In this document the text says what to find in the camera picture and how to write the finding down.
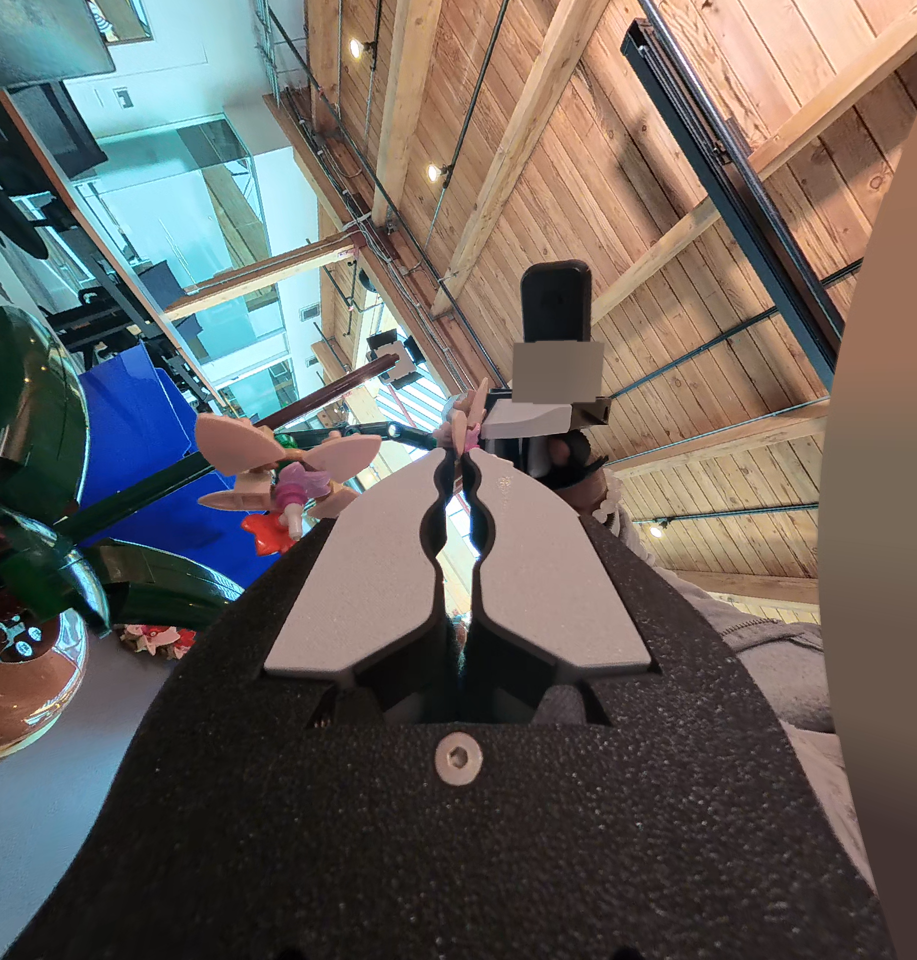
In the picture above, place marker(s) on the pink toy flower pieces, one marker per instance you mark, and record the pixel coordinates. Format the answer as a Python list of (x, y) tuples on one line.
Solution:
[(158, 641)]

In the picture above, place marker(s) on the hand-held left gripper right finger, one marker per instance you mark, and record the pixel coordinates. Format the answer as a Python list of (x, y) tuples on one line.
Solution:
[(556, 592)]

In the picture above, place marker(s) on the brown toy plant pot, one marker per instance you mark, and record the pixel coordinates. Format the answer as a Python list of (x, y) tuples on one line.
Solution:
[(23, 690)]

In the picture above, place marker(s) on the green toy plant leaves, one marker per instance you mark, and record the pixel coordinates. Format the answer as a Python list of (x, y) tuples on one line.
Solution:
[(38, 420)]

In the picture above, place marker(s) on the grey desk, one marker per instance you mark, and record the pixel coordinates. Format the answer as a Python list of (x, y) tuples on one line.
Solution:
[(53, 825)]

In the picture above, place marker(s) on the red toy flower piece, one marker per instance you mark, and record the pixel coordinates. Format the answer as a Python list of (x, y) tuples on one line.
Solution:
[(267, 534)]

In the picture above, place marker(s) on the green toy stem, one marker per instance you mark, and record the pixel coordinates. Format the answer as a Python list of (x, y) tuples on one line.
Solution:
[(151, 487)]

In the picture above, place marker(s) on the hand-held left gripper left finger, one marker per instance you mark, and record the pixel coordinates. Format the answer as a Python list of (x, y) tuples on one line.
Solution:
[(368, 585)]

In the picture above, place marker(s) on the small pink toy flower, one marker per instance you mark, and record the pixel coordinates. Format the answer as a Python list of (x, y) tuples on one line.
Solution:
[(462, 420)]

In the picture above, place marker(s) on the brown toy stem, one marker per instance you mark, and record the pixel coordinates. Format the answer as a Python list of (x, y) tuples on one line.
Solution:
[(331, 390)]

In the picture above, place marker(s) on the wooden beam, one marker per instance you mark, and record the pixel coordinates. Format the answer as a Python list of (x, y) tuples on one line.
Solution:
[(263, 274)]

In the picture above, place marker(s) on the black ceiling rail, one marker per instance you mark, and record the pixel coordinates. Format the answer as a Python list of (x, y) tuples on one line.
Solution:
[(728, 187)]

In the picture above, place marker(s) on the dark monitor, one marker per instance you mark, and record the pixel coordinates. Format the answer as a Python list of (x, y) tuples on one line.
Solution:
[(31, 37)]

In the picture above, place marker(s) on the person's right hand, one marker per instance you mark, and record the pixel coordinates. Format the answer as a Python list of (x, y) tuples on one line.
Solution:
[(587, 501)]

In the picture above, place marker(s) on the large pink toy flower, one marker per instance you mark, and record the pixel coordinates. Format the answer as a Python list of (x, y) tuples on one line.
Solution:
[(278, 450)]

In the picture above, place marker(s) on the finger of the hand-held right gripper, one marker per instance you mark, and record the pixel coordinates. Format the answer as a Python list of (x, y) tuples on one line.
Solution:
[(526, 420)]

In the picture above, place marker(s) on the blue plastic bin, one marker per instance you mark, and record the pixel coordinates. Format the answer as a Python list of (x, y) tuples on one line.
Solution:
[(136, 420)]

